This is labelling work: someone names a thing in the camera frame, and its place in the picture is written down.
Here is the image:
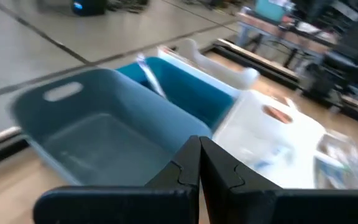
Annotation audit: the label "blue toothbrush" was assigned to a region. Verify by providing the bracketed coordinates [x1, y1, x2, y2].
[253, 146, 295, 170]

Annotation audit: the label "white plastic handled bin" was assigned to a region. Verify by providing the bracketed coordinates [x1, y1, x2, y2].
[211, 90, 328, 189]

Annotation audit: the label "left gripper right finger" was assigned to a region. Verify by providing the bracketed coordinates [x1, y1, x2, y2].
[200, 136, 358, 224]

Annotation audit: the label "wooden workbench blue legs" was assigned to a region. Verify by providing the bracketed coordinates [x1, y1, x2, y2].
[236, 0, 338, 68]

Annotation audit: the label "black computer tower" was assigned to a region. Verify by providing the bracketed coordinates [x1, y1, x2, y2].
[71, 0, 108, 17]

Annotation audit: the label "teal plastic bin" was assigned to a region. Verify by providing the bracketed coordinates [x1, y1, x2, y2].
[116, 56, 234, 130]

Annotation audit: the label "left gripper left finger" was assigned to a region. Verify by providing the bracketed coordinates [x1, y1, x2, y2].
[32, 134, 201, 224]

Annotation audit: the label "grey plastic bin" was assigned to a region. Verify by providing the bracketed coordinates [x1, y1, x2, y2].
[7, 67, 213, 187]

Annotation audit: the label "translucent cream plastic bin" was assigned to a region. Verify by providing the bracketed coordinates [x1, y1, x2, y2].
[157, 39, 260, 97]

